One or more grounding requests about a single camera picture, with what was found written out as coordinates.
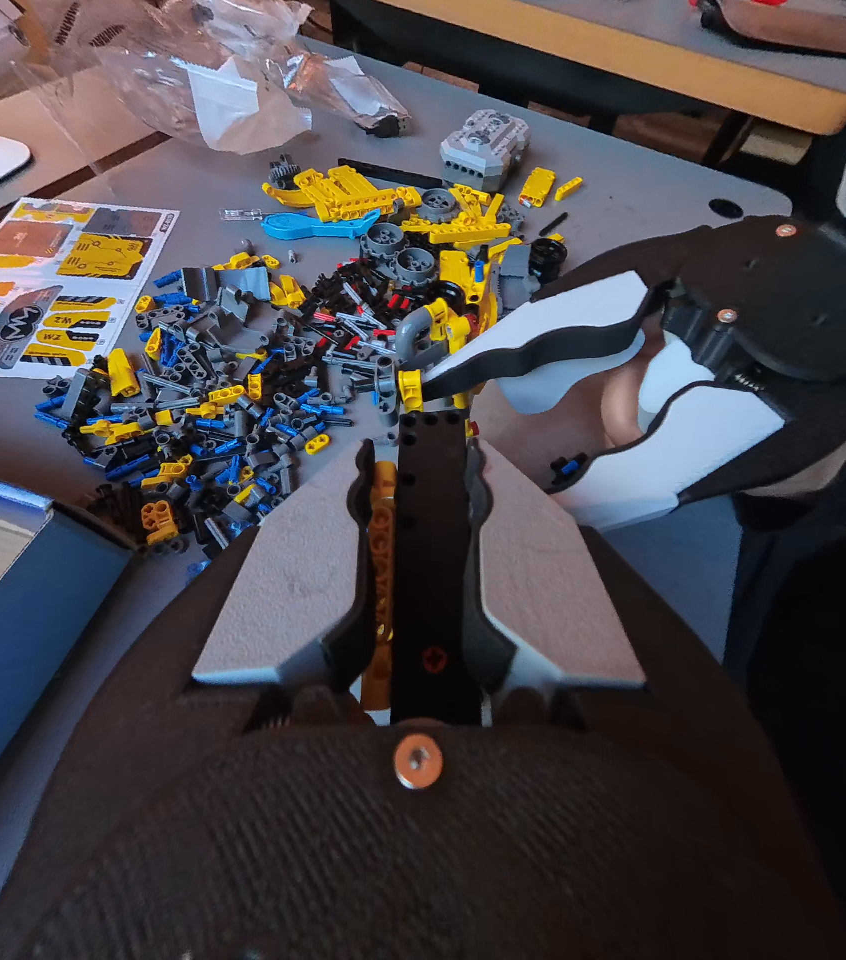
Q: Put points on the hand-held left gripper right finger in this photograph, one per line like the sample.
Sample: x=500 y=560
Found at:
x=558 y=592

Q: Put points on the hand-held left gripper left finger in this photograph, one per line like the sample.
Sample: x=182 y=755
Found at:
x=288 y=585

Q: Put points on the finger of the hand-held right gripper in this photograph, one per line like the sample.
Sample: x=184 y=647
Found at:
x=678 y=457
x=565 y=315

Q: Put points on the yellow black toy vehicle model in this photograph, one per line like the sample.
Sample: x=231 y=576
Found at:
x=430 y=525

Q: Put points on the grey desk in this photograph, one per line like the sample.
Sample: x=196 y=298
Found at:
x=640 y=202

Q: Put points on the person's right hand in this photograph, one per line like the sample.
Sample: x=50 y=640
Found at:
x=622 y=409

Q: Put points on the black tyre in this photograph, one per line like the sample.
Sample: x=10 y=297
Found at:
x=547 y=259

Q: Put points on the short black axle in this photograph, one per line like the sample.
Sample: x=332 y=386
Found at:
x=554 y=223

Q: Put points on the black blue connector piece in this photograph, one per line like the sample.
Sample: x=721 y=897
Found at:
x=569 y=466

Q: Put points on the short yellow beam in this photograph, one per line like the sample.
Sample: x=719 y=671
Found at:
x=568 y=189

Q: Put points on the small yellow block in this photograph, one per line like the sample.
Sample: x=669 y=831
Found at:
x=539 y=187

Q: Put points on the grey wheel hub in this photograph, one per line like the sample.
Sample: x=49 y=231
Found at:
x=417 y=264
x=385 y=240
x=438 y=202

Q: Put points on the grey battery box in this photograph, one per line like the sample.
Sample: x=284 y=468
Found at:
x=479 y=154

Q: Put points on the long black beam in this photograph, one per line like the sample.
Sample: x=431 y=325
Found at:
x=393 y=172

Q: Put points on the heap of yellow beams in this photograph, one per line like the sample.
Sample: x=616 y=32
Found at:
x=348 y=193

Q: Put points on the pile of small building pieces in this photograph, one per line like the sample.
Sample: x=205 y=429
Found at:
x=190 y=352

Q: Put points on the wooden background table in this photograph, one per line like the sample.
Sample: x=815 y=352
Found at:
x=580 y=52

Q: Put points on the light blue brick separator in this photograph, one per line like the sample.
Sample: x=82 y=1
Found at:
x=295 y=225

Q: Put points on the blue cardboard box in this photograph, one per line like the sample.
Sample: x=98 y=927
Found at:
x=10 y=660

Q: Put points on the person's dark clothed legs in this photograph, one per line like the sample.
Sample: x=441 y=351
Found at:
x=828 y=712

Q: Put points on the clear plastic bag black piece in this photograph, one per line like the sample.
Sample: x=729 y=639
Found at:
x=363 y=97

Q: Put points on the black gear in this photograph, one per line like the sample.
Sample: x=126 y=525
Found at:
x=284 y=169

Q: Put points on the clear transparent pin piece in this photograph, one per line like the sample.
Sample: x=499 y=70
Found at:
x=243 y=214

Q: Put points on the yellow sticker sheet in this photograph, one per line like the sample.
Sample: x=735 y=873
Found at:
x=33 y=300

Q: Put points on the clear plastic bag white label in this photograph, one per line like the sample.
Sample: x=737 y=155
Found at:
x=235 y=97

